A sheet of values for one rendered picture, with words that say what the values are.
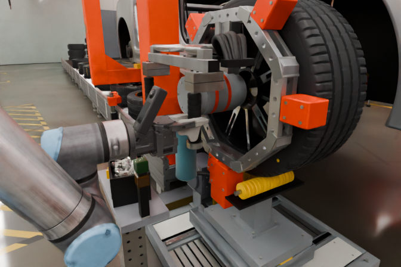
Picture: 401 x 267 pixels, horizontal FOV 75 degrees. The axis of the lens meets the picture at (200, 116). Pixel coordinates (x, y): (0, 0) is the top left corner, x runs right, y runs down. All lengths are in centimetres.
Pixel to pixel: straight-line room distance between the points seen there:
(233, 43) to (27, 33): 1311
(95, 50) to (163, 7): 195
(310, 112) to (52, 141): 56
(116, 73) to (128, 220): 247
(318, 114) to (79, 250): 57
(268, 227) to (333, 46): 80
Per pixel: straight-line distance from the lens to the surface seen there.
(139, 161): 84
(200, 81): 64
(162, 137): 62
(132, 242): 126
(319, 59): 76
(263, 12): 76
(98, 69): 320
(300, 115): 68
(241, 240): 121
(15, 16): 1365
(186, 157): 102
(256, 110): 95
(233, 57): 67
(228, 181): 99
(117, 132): 58
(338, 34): 87
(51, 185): 45
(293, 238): 126
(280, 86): 71
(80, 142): 57
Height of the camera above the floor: 103
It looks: 17 degrees down
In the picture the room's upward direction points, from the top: straight up
